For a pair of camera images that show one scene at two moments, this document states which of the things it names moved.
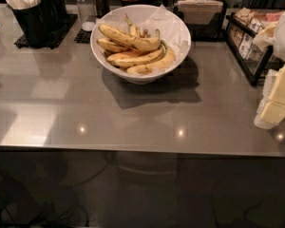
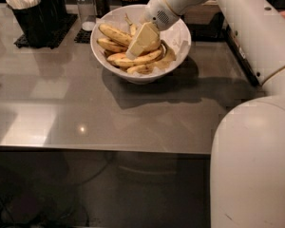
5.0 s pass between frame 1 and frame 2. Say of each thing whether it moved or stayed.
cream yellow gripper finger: moved
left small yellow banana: stayed
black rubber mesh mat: stayed
